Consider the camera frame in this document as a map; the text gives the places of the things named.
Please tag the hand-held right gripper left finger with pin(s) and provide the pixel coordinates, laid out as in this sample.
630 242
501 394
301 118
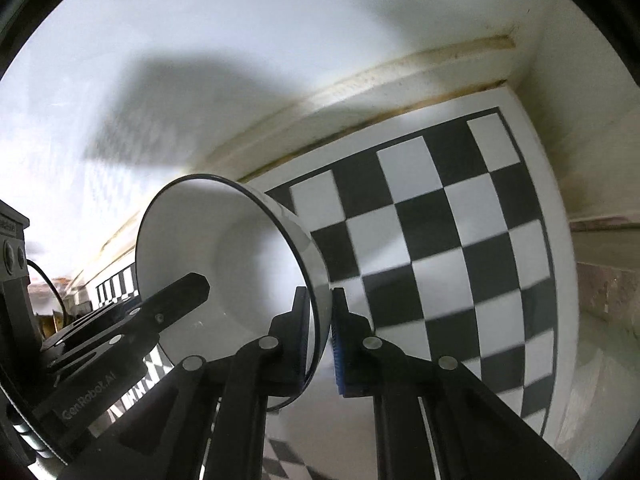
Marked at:
300 340

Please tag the black and white checkered tablecloth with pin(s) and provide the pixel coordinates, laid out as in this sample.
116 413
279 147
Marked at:
435 240

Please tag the white bowl with dark rim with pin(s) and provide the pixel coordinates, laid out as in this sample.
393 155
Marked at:
210 240

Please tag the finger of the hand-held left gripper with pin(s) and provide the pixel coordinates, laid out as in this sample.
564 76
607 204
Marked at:
175 297

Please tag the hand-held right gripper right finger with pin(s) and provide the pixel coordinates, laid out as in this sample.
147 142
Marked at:
340 350

